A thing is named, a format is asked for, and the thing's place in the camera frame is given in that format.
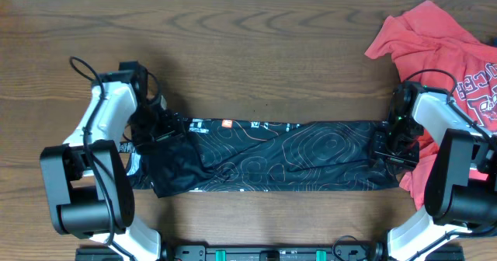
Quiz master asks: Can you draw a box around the black orange-patterned jersey shirt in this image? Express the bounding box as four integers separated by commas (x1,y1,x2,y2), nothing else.
127,118,398,197

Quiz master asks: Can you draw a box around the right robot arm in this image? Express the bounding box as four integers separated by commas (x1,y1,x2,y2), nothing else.
369,81,496,260

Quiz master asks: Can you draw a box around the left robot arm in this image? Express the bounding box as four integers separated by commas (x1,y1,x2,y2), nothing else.
40,65,181,260

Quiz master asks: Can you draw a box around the red printed t-shirt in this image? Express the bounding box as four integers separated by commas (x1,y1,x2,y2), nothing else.
363,0,497,211

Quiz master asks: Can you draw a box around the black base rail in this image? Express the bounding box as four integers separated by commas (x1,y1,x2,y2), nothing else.
75,242,466,261

